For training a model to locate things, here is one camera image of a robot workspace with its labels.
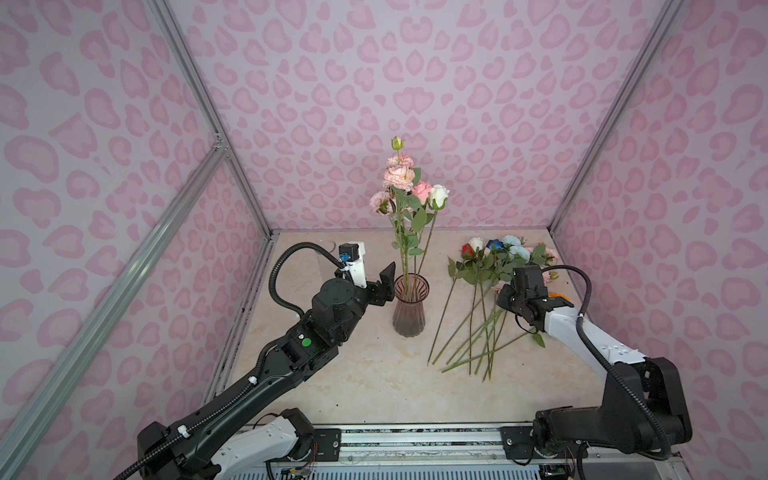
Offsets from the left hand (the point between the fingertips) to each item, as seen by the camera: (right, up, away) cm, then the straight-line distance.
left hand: (380, 258), depth 67 cm
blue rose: (+40, +5, +42) cm, 58 cm away
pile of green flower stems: (+28, -18, +29) cm, 44 cm away
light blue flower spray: (+45, +5, +40) cm, 61 cm away
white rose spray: (+32, +5, +40) cm, 52 cm away
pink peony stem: (0, +15, +14) cm, 20 cm away
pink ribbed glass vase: (+7, -9, +16) cm, 19 cm away
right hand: (+36, -10, +23) cm, 44 cm away
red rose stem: (+30, +2, +41) cm, 51 cm away
